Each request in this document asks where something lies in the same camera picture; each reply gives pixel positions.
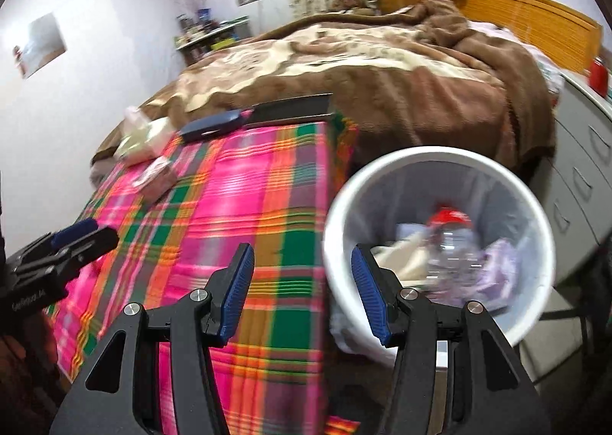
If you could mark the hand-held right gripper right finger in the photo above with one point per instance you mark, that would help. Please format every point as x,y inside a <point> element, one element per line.
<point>370,291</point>

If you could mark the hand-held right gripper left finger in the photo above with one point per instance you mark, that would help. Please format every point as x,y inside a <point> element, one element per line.
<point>237,286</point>

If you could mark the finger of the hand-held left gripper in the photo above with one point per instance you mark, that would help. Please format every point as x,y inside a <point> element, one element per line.
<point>103,240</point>
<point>76,230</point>

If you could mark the white trash bin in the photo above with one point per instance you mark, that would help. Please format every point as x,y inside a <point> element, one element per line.
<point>344,243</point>

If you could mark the clear red-capped plastic bottle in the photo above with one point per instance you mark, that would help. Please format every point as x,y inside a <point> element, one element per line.
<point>449,243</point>

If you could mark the pink plaid cloth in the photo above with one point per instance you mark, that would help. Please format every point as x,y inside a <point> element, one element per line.
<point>229,224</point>

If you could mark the pink snack packet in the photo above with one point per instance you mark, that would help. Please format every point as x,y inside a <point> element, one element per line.
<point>155,179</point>

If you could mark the tissue pack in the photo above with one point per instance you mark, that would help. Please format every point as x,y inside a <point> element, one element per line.
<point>143,138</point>

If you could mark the purple wrapper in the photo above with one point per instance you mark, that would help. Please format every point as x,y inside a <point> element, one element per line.
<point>499,272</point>

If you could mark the dark blue case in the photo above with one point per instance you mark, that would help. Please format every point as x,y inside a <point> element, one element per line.
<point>210,126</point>

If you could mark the black tablet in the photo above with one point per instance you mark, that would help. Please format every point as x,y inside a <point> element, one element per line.
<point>291,110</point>

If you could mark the brown patterned blanket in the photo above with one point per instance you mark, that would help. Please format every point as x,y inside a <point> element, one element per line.
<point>382,90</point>

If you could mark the cluster of bottles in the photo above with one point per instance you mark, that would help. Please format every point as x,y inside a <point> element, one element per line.
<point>198,28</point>

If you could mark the white side table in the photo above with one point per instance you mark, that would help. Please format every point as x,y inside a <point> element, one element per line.
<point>224,33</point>

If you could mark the grey drawer cabinet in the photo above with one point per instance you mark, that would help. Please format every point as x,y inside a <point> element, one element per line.
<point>578,153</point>

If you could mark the pink bedsheet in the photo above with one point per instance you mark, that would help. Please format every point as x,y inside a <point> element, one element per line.
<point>526,47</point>

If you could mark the red jar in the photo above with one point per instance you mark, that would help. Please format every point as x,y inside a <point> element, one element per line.
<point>598,76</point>

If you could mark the wooden bed headboard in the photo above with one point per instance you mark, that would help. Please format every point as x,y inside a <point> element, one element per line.
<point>530,19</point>

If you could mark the wall picture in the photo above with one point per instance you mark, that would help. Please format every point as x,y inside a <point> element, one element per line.
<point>40,45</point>

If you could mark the black metal frame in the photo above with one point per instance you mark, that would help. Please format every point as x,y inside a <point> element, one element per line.
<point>587,334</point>

